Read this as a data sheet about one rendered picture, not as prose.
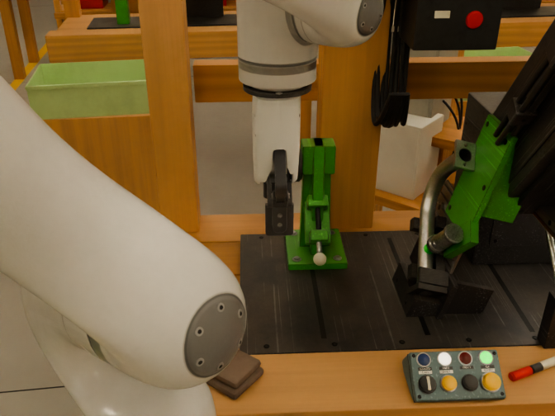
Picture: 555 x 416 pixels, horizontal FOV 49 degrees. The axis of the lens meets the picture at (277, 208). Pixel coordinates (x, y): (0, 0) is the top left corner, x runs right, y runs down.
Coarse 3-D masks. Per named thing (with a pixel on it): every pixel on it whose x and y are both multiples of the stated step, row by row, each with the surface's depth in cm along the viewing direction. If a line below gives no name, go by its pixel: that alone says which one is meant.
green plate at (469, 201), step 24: (480, 144) 112; (504, 144) 103; (480, 168) 110; (504, 168) 105; (456, 192) 117; (480, 192) 108; (504, 192) 107; (456, 216) 115; (480, 216) 108; (504, 216) 110
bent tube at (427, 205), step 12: (456, 144) 112; (468, 144) 113; (456, 156) 112; (468, 156) 114; (444, 168) 117; (456, 168) 115; (468, 168) 111; (432, 180) 121; (444, 180) 121; (432, 192) 122; (432, 204) 122; (420, 216) 123; (432, 216) 122; (420, 228) 122; (432, 228) 121; (420, 240) 120; (420, 252) 119; (420, 264) 118; (432, 264) 118
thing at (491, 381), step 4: (488, 372) 99; (492, 372) 99; (484, 376) 99; (488, 376) 98; (492, 376) 98; (496, 376) 98; (484, 380) 98; (488, 380) 98; (492, 380) 98; (496, 380) 98; (484, 384) 98; (488, 384) 98; (492, 384) 98; (496, 384) 98; (500, 384) 98; (488, 388) 98; (492, 388) 98; (496, 388) 98
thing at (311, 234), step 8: (312, 200) 129; (304, 208) 132; (328, 208) 132; (304, 216) 132; (328, 216) 132; (304, 224) 132; (312, 224) 131; (320, 224) 129; (328, 224) 131; (312, 232) 128; (320, 232) 128; (328, 232) 128; (312, 240) 128; (320, 240) 128; (328, 240) 130
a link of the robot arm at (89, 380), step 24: (24, 288) 55; (48, 312) 53; (48, 336) 55; (72, 336) 52; (48, 360) 57; (72, 360) 57; (96, 360) 57; (72, 384) 57; (96, 384) 57; (120, 384) 58; (144, 384) 58; (96, 408) 56; (120, 408) 56; (144, 408) 57; (168, 408) 57; (192, 408) 58
